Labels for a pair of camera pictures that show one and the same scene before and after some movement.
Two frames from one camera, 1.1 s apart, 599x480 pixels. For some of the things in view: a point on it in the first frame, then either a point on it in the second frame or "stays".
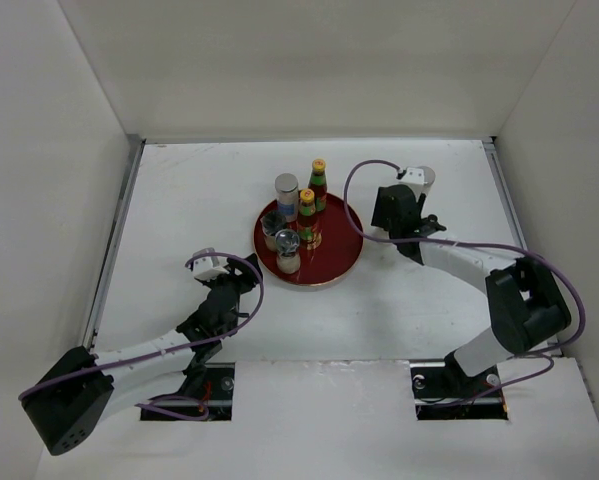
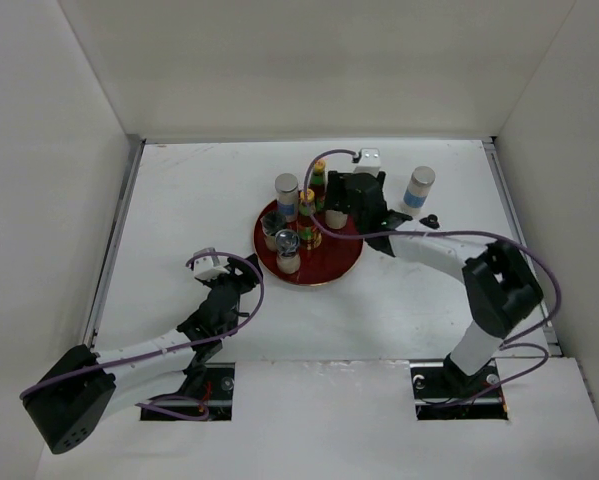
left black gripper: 246,267 stays
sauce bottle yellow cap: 318,184 stays
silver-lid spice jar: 287,188 stays
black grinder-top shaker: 434,224 to 335,219
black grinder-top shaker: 288,260 stays
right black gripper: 379,217 to 337,184
